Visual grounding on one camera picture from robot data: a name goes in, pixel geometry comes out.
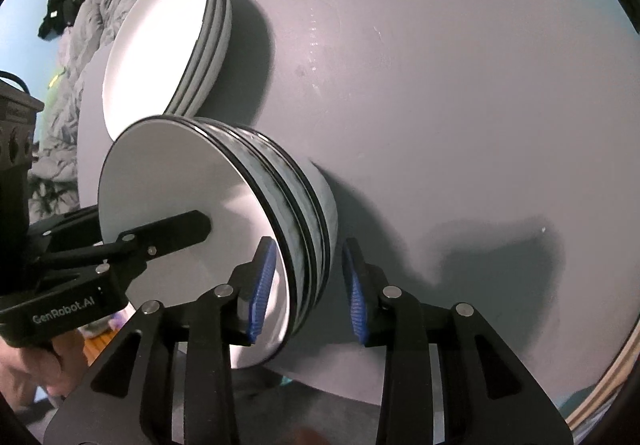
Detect black clothing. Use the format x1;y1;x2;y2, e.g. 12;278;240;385
37;0;96;38

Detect beige round rim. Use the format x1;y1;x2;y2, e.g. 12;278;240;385
565;325;638;433

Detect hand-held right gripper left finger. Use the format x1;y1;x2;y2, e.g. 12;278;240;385
42;236;278;445

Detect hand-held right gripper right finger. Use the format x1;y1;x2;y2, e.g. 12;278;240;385
341;237;575;445

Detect person's left hand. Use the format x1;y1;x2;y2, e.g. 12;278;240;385
0;329;91;421

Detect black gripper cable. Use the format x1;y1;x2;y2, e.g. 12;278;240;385
0;70;32;98

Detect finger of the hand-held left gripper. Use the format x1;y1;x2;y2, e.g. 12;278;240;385
30;204;102;252
35;210;212;277

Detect grey comforter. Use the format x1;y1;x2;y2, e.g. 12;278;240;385
30;0;166;226

